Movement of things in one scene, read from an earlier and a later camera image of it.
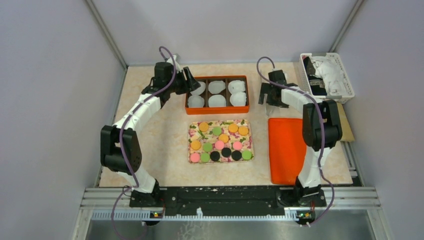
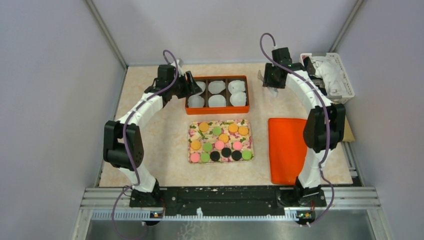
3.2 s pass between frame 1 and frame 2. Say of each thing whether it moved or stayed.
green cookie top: stayed
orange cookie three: stayed
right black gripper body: moved
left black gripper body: stayed
